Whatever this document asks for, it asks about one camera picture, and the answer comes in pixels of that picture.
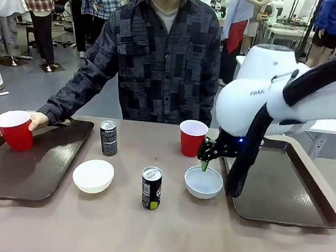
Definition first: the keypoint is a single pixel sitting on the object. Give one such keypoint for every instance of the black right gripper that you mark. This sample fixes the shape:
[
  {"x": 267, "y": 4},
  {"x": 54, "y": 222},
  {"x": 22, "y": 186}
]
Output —
[{"x": 228, "y": 146}]

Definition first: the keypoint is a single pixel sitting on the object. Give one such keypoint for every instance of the white bowl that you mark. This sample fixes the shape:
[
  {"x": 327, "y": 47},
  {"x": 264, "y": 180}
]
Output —
[
  {"x": 202, "y": 186},
  {"x": 93, "y": 176}
]

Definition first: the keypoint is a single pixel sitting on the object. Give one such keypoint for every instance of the red plastic cup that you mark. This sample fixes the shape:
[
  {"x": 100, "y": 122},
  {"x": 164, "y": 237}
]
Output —
[
  {"x": 190, "y": 143},
  {"x": 16, "y": 135}
]

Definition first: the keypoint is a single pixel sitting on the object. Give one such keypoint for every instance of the person's right forearm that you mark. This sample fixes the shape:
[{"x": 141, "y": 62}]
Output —
[{"x": 73, "y": 93}]

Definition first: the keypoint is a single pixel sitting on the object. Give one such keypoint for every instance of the person's left forearm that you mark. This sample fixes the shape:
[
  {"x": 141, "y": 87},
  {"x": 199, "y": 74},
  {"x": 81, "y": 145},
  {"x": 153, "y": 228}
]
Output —
[{"x": 208, "y": 106}]

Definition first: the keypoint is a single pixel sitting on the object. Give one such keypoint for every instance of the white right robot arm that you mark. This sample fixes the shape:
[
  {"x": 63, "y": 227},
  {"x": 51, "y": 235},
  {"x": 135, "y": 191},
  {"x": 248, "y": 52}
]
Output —
[{"x": 249, "y": 80}]

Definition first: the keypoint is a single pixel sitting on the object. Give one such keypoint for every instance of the person's right hand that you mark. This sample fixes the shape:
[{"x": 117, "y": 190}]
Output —
[{"x": 39, "y": 121}]

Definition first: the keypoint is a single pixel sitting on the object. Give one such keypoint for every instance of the black can with yellow label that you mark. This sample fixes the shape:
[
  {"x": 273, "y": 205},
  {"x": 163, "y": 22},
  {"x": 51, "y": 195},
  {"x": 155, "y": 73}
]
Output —
[{"x": 150, "y": 190}]

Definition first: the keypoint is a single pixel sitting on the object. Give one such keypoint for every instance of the dark brown serving tray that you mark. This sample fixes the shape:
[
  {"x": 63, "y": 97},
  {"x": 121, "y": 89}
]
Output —
[
  {"x": 281, "y": 190},
  {"x": 33, "y": 166}
]

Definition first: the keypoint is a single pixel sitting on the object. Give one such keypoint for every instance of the person in patchwork shirt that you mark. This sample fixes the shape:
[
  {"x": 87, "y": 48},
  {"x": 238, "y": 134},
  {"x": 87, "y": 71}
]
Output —
[{"x": 161, "y": 71}]

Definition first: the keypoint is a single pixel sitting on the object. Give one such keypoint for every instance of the black can with silver print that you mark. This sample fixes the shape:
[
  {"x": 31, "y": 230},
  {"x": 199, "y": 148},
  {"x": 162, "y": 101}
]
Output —
[{"x": 108, "y": 141}]

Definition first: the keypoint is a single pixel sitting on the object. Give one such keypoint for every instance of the bystander in red shorts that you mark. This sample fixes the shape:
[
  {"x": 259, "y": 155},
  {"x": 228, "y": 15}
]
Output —
[{"x": 236, "y": 31}]

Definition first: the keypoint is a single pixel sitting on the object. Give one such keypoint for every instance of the white workbench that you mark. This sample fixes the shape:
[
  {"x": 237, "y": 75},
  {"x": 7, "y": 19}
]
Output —
[{"x": 287, "y": 33}]

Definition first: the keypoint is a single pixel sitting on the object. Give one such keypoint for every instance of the bystander in beige top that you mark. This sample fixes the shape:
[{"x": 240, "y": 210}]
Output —
[{"x": 257, "y": 15}]

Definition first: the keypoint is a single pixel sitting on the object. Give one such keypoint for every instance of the black office chair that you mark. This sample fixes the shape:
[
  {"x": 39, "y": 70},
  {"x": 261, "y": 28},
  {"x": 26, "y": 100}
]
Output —
[{"x": 61, "y": 10}]

